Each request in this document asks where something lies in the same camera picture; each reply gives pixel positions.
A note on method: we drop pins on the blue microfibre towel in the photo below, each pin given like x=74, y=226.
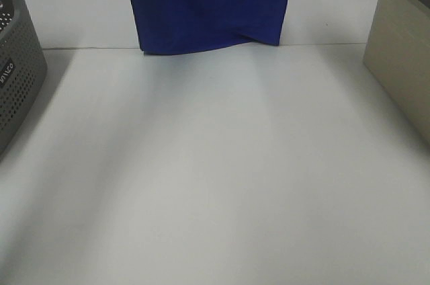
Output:
x=169, y=27

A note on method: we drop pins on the beige storage box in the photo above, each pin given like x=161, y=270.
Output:
x=397, y=55

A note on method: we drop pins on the grey perforated plastic basket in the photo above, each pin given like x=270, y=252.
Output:
x=23, y=67

